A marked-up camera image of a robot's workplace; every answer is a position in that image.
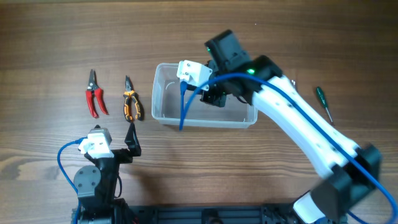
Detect red handled cutters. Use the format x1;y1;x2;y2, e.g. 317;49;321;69
85;69;109;118

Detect orange black pliers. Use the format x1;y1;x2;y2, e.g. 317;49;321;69
123;76;144;122

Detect green handled screwdriver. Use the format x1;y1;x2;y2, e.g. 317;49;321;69
315;86;334;125

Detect silver socket wrench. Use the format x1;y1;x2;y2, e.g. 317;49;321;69
290;80;297;90

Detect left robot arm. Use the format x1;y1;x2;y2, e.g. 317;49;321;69
73;123;141;223

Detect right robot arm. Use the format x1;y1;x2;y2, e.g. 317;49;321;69
205;30;382;223

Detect clear plastic container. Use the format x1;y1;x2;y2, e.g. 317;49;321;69
151;63;258;128

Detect left blue cable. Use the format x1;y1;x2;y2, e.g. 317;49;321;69
56;136;88;224

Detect blue cable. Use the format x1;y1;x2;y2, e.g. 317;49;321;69
178;72;398;224
56;136;88;224

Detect right blue cable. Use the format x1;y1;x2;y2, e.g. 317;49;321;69
178;72;398;224

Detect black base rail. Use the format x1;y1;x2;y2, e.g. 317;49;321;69
130;204;301;224

